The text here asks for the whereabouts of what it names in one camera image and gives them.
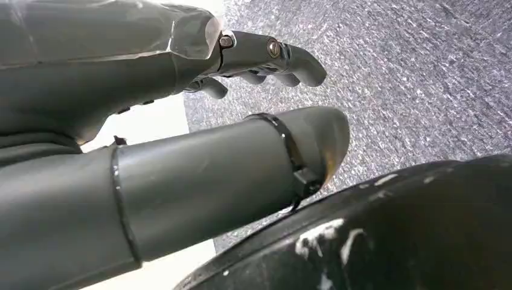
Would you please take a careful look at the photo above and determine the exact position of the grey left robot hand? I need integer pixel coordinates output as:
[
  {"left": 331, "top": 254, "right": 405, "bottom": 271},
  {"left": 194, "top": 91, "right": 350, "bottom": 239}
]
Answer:
[{"left": 0, "top": 0, "right": 351, "bottom": 290}]

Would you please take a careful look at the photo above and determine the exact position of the black robot foot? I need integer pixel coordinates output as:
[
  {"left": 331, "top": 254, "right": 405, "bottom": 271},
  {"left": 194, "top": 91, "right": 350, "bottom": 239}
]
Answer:
[{"left": 174, "top": 153, "right": 512, "bottom": 290}]

